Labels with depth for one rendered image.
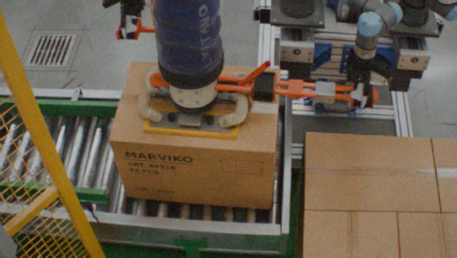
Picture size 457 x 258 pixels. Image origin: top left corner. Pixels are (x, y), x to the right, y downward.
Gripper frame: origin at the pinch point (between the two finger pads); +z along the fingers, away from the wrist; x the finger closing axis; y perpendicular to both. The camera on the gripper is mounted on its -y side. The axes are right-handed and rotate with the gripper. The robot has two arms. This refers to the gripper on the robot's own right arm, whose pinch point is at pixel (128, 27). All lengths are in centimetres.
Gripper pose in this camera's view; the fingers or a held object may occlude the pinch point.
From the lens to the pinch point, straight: 235.2
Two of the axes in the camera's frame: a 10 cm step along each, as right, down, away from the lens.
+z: 0.2, 6.1, 7.9
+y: 9.9, 0.8, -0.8
